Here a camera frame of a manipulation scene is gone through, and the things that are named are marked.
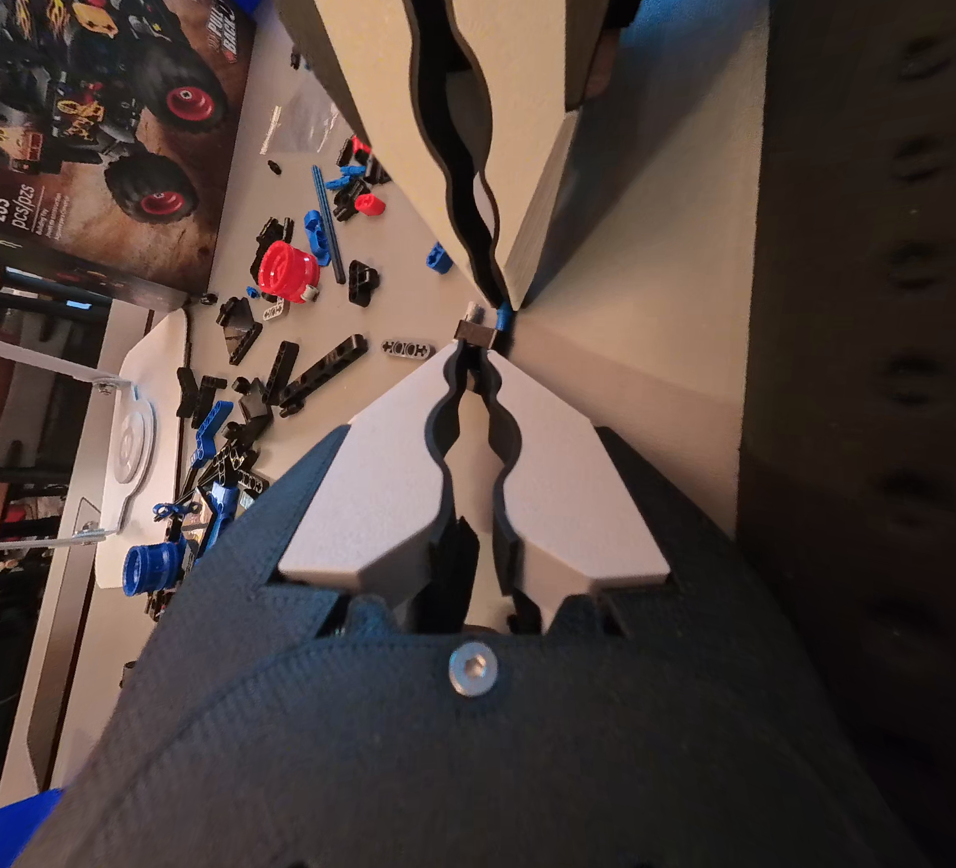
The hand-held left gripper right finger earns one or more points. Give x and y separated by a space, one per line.
590 509

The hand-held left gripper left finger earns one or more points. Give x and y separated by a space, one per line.
358 509

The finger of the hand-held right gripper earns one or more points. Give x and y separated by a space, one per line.
366 61
523 24

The clear plastic bag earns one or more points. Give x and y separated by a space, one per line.
306 125

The black square panel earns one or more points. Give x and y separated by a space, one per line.
239 326
254 401

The black connector with blue pin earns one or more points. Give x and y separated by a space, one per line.
478 332

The grey black long pin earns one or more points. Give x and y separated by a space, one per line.
473 311

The grey desk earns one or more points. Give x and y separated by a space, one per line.
657 248

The person's right hand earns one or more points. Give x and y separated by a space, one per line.
601 72

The black flat plate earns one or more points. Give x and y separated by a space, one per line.
250 483

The blue flat panel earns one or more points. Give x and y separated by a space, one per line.
224 509

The black three-hole connector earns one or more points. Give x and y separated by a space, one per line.
231 450

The long black holed beam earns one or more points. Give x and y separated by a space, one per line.
325 371

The red short beam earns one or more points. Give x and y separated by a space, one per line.
370 205

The long black axle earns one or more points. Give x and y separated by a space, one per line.
328 222

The grey thin beam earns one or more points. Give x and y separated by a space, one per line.
407 347

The blue angled beam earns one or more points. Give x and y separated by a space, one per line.
207 431

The blue curved panel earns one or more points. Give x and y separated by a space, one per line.
317 237

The blue short connector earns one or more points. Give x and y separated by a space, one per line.
441 258

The blue wheel rim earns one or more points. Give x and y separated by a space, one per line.
153 569

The black tee connector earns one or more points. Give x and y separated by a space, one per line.
364 282

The light grey small bush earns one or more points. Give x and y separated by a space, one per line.
310 294

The toy truck set box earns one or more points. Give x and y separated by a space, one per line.
112 98

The red wheel rim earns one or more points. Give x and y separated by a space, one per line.
287 270

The white book stand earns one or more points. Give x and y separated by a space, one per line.
142 435

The black perforated panel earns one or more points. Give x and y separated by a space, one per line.
844 360

